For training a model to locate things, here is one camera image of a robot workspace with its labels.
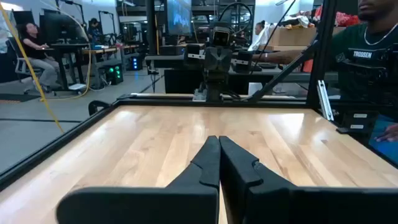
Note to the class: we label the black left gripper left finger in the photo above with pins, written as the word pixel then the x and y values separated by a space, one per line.
pixel 174 202

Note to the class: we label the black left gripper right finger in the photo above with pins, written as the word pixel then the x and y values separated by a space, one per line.
pixel 280 205

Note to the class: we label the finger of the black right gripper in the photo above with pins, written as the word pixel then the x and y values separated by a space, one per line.
pixel 242 62
pixel 194 54

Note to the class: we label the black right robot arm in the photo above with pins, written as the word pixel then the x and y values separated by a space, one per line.
pixel 214 91

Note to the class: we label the person's forearm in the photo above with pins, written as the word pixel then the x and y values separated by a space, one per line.
pixel 280 57

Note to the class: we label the small white box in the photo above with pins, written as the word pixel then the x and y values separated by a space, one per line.
pixel 255 88

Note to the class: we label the dark grey work table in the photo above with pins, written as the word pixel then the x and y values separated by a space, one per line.
pixel 177 79

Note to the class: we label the person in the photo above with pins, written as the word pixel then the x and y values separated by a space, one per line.
pixel 34 49
pixel 94 31
pixel 259 35
pixel 354 35

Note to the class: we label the large blue-lit screen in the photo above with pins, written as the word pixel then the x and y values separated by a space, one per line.
pixel 179 17

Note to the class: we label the brown cardboard box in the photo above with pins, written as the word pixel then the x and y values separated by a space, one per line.
pixel 292 37

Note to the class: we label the computer tower with blue lights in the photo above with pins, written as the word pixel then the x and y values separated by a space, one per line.
pixel 136 63

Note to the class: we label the pile of coloured clothes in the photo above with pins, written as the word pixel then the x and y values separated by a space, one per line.
pixel 300 21

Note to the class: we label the computer tower with green lights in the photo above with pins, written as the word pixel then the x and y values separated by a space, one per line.
pixel 113 73

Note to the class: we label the silver aluminium extrusion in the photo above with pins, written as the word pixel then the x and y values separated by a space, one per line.
pixel 325 101

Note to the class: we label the black box with white labels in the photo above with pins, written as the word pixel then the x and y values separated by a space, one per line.
pixel 357 121

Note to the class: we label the black standing desk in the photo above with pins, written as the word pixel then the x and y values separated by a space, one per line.
pixel 68 46

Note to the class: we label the person's hand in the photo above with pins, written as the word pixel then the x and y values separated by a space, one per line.
pixel 388 135

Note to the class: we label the dark computer monitor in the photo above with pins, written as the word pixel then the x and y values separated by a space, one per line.
pixel 59 28

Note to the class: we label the grey office chair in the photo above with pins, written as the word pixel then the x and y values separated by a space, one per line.
pixel 18 67

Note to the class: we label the black orange-striped floor mat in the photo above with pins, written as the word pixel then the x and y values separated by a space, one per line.
pixel 15 97

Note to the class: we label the silver mounting bracket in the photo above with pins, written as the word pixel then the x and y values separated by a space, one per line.
pixel 199 95

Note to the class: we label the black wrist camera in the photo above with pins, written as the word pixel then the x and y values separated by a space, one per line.
pixel 221 37

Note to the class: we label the black aluminium table frame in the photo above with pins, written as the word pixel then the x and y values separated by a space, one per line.
pixel 186 102

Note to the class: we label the black vertical post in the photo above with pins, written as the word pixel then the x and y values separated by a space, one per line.
pixel 150 28

